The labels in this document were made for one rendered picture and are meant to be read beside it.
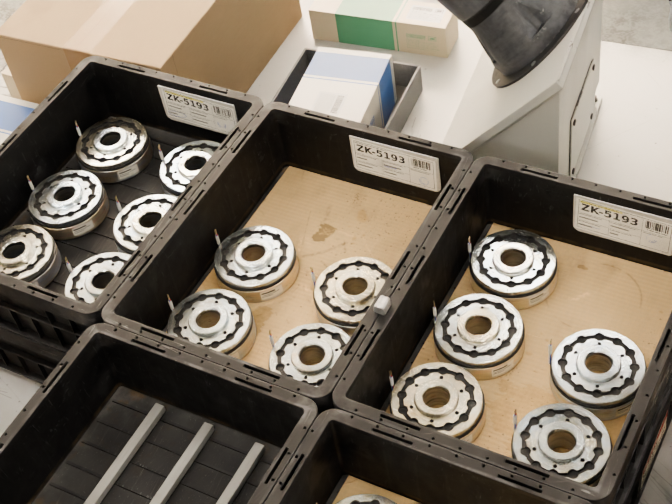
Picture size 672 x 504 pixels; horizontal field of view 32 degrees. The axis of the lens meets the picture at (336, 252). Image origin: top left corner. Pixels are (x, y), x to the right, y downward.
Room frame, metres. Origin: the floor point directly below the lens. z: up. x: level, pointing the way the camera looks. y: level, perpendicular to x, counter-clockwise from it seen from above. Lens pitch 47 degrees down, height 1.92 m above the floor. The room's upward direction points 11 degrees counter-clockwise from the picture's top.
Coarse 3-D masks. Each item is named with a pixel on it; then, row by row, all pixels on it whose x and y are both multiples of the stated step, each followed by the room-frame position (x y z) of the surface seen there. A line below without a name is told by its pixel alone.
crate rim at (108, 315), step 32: (256, 128) 1.16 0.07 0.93; (352, 128) 1.13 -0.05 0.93; (224, 160) 1.11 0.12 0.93; (448, 192) 0.98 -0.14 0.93; (128, 288) 0.93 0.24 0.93; (384, 288) 0.85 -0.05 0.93; (128, 320) 0.88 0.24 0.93; (192, 352) 0.82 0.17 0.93; (352, 352) 0.77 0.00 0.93; (288, 384) 0.75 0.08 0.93
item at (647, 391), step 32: (480, 160) 1.03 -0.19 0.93; (608, 192) 0.93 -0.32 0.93; (448, 224) 0.93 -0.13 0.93; (416, 256) 0.89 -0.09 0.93; (384, 320) 0.81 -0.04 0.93; (352, 384) 0.73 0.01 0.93; (640, 384) 0.67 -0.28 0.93; (384, 416) 0.69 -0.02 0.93; (640, 416) 0.63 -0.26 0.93; (448, 448) 0.64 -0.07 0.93; (480, 448) 0.63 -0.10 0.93; (544, 480) 0.59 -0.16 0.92; (608, 480) 0.57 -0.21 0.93
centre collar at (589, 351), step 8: (584, 352) 0.76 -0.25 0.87; (592, 352) 0.76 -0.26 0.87; (600, 352) 0.76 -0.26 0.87; (608, 352) 0.76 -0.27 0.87; (576, 360) 0.75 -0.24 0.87; (584, 360) 0.75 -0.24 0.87; (616, 360) 0.74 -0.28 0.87; (576, 368) 0.75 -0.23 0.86; (584, 368) 0.74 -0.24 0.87; (616, 368) 0.73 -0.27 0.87; (584, 376) 0.73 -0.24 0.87; (592, 376) 0.73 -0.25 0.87; (600, 376) 0.73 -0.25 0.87; (608, 376) 0.73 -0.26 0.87; (616, 376) 0.73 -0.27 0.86
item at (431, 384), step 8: (424, 384) 0.76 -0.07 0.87; (432, 384) 0.76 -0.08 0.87; (440, 384) 0.76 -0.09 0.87; (448, 384) 0.76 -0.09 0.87; (416, 392) 0.75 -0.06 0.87; (424, 392) 0.75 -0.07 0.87; (448, 392) 0.75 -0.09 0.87; (456, 392) 0.74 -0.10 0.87; (416, 400) 0.74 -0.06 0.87; (456, 400) 0.73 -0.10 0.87; (424, 408) 0.73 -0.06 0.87; (432, 408) 0.73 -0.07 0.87; (440, 408) 0.73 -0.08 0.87; (448, 408) 0.72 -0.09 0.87; (432, 416) 0.72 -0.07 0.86; (440, 416) 0.72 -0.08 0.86
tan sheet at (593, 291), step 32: (576, 256) 0.93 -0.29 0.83; (608, 256) 0.92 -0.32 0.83; (576, 288) 0.88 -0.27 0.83; (608, 288) 0.87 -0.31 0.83; (640, 288) 0.87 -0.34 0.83; (544, 320) 0.85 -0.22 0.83; (576, 320) 0.84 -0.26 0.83; (608, 320) 0.83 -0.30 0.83; (640, 320) 0.82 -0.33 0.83; (544, 352) 0.80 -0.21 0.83; (480, 384) 0.77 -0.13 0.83; (512, 384) 0.77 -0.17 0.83; (544, 384) 0.76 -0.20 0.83; (512, 416) 0.72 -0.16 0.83
